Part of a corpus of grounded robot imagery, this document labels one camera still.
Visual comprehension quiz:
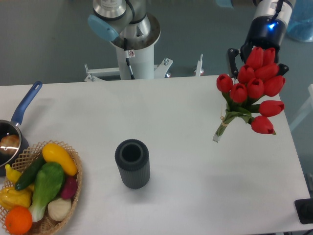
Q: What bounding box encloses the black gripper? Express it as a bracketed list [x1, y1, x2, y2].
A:
[226, 16, 289, 79]

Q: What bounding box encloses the red tulip bouquet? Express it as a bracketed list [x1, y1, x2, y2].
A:
[212, 47, 286, 142]

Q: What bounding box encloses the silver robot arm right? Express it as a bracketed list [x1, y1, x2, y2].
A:
[240, 0, 295, 63]

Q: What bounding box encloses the black device at table edge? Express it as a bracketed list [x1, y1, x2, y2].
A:
[294, 198, 313, 224]

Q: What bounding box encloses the dark grey ribbed vase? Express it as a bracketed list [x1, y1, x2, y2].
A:
[114, 139, 150, 189]

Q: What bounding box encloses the yellow squash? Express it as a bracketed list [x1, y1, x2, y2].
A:
[42, 143, 78, 176]

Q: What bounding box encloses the purple radish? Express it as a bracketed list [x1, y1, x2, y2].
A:
[60, 176, 78, 199]

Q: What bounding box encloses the green bok choy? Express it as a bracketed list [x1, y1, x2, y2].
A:
[29, 162, 65, 223]

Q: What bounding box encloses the white garlic bulb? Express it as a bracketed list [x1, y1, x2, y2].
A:
[47, 198, 71, 221]

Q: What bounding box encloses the green cucumber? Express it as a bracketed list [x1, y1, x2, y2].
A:
[15, 156, 46, 190]

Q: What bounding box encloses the bread roll in pan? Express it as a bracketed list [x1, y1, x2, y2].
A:
[0, 135, 20, 156]

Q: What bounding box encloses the wicker basket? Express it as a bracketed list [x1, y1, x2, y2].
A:
[0, 141, 82, 235]

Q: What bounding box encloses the yellow banana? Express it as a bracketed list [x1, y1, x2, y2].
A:
[4, 164, 22, 187]

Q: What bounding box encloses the yellow bell pepper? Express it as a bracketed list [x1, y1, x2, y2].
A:
[0, 187, 32, 211]

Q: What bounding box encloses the orange fruit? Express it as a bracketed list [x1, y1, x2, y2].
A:
[5, 206, 33, 235]

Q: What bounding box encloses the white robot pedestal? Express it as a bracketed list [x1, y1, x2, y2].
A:
[112, 43, 155, 80]

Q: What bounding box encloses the blue handled saucepan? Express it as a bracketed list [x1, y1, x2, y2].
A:
[0, 81, 43, 177]

